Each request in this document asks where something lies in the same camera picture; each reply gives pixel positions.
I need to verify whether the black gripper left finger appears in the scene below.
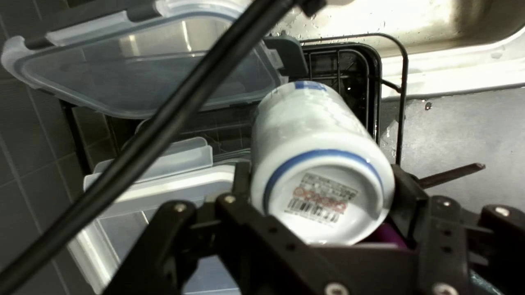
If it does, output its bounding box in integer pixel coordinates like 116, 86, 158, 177
104, 163, 352, 295

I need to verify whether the grey plastic lid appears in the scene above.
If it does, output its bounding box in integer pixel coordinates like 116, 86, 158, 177
0, 0, 286, 122

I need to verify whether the clear plastic food container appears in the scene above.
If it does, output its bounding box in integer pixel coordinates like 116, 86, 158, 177
68, 137, 244, 295

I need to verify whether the stainless steel sink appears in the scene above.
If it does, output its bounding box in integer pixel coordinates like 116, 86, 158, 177
273, 0, 525, 102

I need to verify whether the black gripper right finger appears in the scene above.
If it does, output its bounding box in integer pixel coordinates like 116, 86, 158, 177
391, 166, 525, 295

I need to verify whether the black wire dish rack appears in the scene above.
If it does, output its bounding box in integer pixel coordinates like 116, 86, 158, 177
60, 32, 413, 220

